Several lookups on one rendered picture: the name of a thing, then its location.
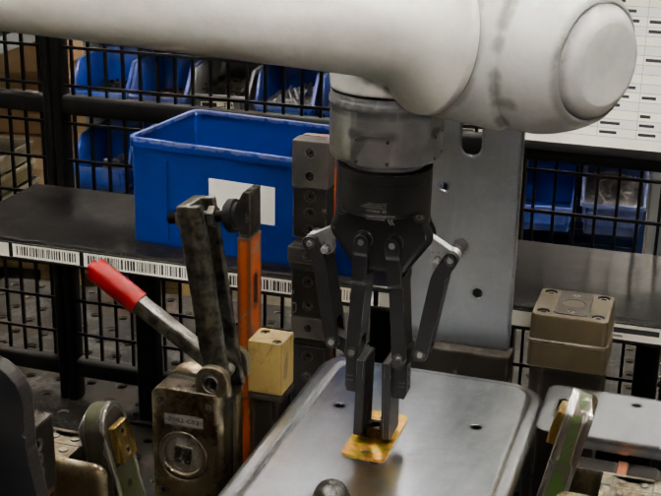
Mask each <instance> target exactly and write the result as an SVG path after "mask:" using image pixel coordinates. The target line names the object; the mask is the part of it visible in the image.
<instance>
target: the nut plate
mask: <svg viewBox="0 0 661 496"><path fill-rule="evenodd" d="M381 419H382V412H381V411H378V410H372V417H371V418H370V419H369V420H368V422H367V423H366V425H365V426H364V433H363V435H362V436H361V435H354V434H353V433H352V435H351V436H350V438H349V439H348V441H347V442H346V444H345V446H344V447H343V449H342V451H341V454H342V455H343V456H344V457H347V458H352V459H357V460H363V461H369V462H374V463H383V462H385V461H386V460H387V458H388V456H389V454H390V452H391V450H392V448H393V446H394V445H395V443H396V441H397V439H398V438H399V436H400V434H401V432H402V430H403V429H404V427H405V425H406V423H407V422H408V417H407V416H406V415H403V414H399V415H398V426H397V428H396V429H395V431H394V433H393V435H392V436H391V439H390V440H384V439H381V422H382V420H381ZM364 450H367V451H370V452H371V453H362V452H361V451H364Z"/></svg>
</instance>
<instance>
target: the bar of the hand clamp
mask: <svg viewBox="0 0 661 496"><path fill-rule="evenodd" d="M167 221H168V223H169V224H173V223H176V226H178V227H179V229H180V235H181V241H182V247H183V253H184V259H185V265H186V271H187V277H188V283H189V288H190V294H191V300H192V306H193V312H194V318H195V324H196V330H197V336H198V342H199V348H200V354H201V359H202V365H203V366H205V365H208V364H212V365H218V366H221V367H223V368H224V369H225V370H226V371H227V372H228V374H229V368H228V361H230V362H231V363H232V364H234V366H235V371H234V372H233V374H232V375H231V377H230V380H231V385H243V384H244V383H245V378H244V372H243V366H242V359H241V353H240V347H239V340H238V335H237V329H236V322H235V316H234V309H233V303H232V297H231V290H230V284H229V278H228V271H227V266H226V260H225V253H224V247H223V241H222V234H221V228H220V223H221V222H222V224H223V227H224V228H225V229H226V230H227V231H228V232H229V233H238V232H240V230H241V229H242V228H243V226H244V224H245V209H244V206H243V204H242V203H241V202H240V201H239V200H238V199H227V200H226V202H225V203H224V204H223V206H222V209H221V210H220V208H219V207H218V206H217V203H216V196H215V195H212V196H205V195H194V196H192V197H190V198H189V199H188V200H186V201H185V202H183V203H182V204H180V205H179V206H177V207H176V212H175V213H168V214H167ZM227 360H228V361H227ZM229 376H230V374H229Z"/></svg>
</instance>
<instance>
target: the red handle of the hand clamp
mask: <svg viewBox="0 0 661 496"><path fill-rule="evenodd" d="M86 270H87V271H88V272H89V273H88V275H87V279H89V280H90V281H91V282H93V283H94V284H95V285H96V286H98V287H99V288H100V289H101V290H103V291H104V292H105V293H106V294H108V295H109V296H110V297H111V298H113V299H114V300H115V301H117V302H118V303H119V304H120V305H122V306H123V307H124V308H125V309H127V310H128V311H129V312H130V313H133V312H134V313H135V314H136V315H138V316H139V317H140V318H142V319H143V320H144V321H145V322H147V323H148V324H149V325H150V326H152V327H153V328H154V329H155V330H157V331H158V332H159V333H160V334H162V335H163V336H164V337H165V338H167V339H168V340H169V341H171V342H172V343H173V344H175V345H176V346H177V347H178V348H180V349H181V350H182V351H183V352H185V353H186V354H187V355H188V356H190V357H191V358H192V359H193V360H195V361H196V362H197V363H198V364H200V365H201V366H202V367H203V365H202V359H201V354H200V348H199V342H198V337H197V336H196V335H195V334H193V333H192V332H191V331H190V330H188V329H187V328H186V327H185V326H183V325H182V324H181V323H179V322H178V321H177V320H176V319H174V318H173V317H172V316H171V315H169V314H168V313H167V312H166V311H164V310H163V309H162V308H161V307H159V306H158V305H157V304H155V303H154V302H153V301H152V300H150V299H149V298H148V297H147V294H146V293H145V292H144V291H143V290H141V289H140V288H139V287H138V286H136V285H135V284H134V283H133V282H131V281H130V280H129V279H127V278H126V277H125V276H124V275H122V274H121V273H120V272H119V271H117V270H116V269H115V268H113V267H112V266H111V265H110V264H108V263H107V262H106V261H105V260H103V259H100V260H99V261H96V260H92V261H91V262H90V264H89V265H88V266H87V268H86ZM227 361H228V360H227ZM228 368H229V374H230V377H231V375H232V374H233V372H234V371H235V366H234V364H232V363H231V362H230V361H228Z"/></svg>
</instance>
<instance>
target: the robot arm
mask: <svg viewBox="0 0 661 496"><path fill-rule="evenodd" d="M0 31H8V32H17V33H25V34H33V35H41V36H49V37H57V38H65V39H73V40H80V41H88V42H96V43H104V44H113V45H121V46H129V47H137V48H144V49H152V50H160V51H168V52H176V53H184V54H192V55H201V56H208V57H216V58H224V59H231V60H239V61H247V62H255V63H263V64H270V65H277V66H284V67H292V68H299V69H307V70H314V71H322V72H329V73H330V93H329V101H330V153H331V154H332V155H333V156H334V157H335V158H337V159H338V162H337V210H336V213H335V215H334V217H333V219H332V220H331V223H330V225H329V226H326V227H324V228H318V227H317V228H314V229H313V230H312V231H311V232H310V233H309V234H308V235H307V236H306V237H305V238H304V239H303V241H302V244H303V246H304V248H305V250H306V252H307V254H308V256H309V258H310V260H311V262H312V264H313V269H314V275H315V282H316V288H317V294H318V300H319V307H320V313H321V320H322V326H323V333H324V339H325V344H326V346H327V347H329V348H337V349H339V350H341V351H342V352H343V353H344V355H345V357H346V365H345V388H346V390H347V391H351V392H355V406H354V425H353V434H354V435H361V436H362V435H363V433H364V426H365V425H366V423H367V422H368V420H369V419H370V418H371V417H372V400H373V383H374V365H375V348H374V347H371V346H366V348H365V345H366V344H367V343H368V341H369V340H367V334H368V326H369V317H370V308H371V299H372V289H373V280H374V274H375V272H380V273H383V274H385V275H387V286H388V288H389V296H390V321H391V352H390V353H389V355H388V356H387V358H386V359H385V361H384V362H383V364H382V422H381V439H384V440H390V439H391V436H392V435H393V433H394V431H395V429H396V428H397V426H398V403H399V399H403V400H404V398H405V397H406V395H407V393H408V391H409V389H410V373H411V362H412V361H416V360H417V361H424V360H426V358H427V357H428V355H429V353H430V352H431V350H432V348H433V347H434V343H435V339H436V334H437V330H438V327H439V323H440V319H441V315H442V310H443V306H444V302H445V298H446V294H447V290H448V285H449V281H450V277H451V272H452V270H453V269H454V268H455V266H456V265H457V263H458V262H459V260H460V258H461V257H462V255H463V248H462V247H461V246H460V245H458V244H453V245H452V246H450V245H449V244H448V243H447V242H446V241H444V240H443V239H441V238H440V237H438V236H437V235H436V233H437V231H436V228H435V226H434V224H433V221H432V218H431V203H432V183H433V162H435V161H436V160H437V159H438V158H439V157H440V155H441V153H442V152H443V133H444V127H445V119H447V120H451V121H456V122H460V123H465V124H469V125H474V126H478V127H482V128H486V129H490V130H495V131H502V130H504V129H506V128H509V129H513V130H516V131H521V132H526V133H531V134H540V135H542V134H558V133H564V132H569V131H574V130H577V129H581V128H584V127H587V126H589V125H591V124H594V123H596V122H598V121H599V120H601V119H602V118H604V117H605V116H606V115H607V114H608V113H609V112H610V111H611V110H612V109H613V108H614V107H615V105H616V104H617V103H618V101H619V100H620V99H621V98H622V96H623V95H624V93H625V92H626V90H627V88H628V87H629V85H630V82H631V79H632V76H633V73H634V69H635V64H636V56H637V45H636V38H635V33H634V24H633V20H632V17H631V13H630V11H629V10H628V8H627V7H626V5H625V4H624V3H623V1H622V0H0ZM335 239H336V240H337V242H338V243H339V245H340V246H341V248H342V249H343V251H344V252H345V254H346V255H347V257H348V258H349V260H350V262H351V263H352V269H351V282H352V285H351V294H350V303H349V313H348V323H347V331H346V327H345V320H344V313H343V306H342V300H341V293H340V286H339V279H338V273H337V266H336V260H335V255H334V252H333V250H334V249H335V247H336V244H335ZM427 248H428V249H429V250H430V252H431V258H430V264H431V266H432V267H433V268H435V270H434V271H433V274H432V276H431V279H430V282H429V286H428V291H427V295H426V299H425V303H424V308H423V312H422V316H421V321H420V325H419V329H418V334H417V338H416V341H412V319H411V287H410V279H411V273H412V270H411V267H412V266H413V264H414V263H415V262H416V261H417V260H418V259H419V258H420V256H421V255H422V254H423V253H424V252H425V251H426V250H427Z"/></svg>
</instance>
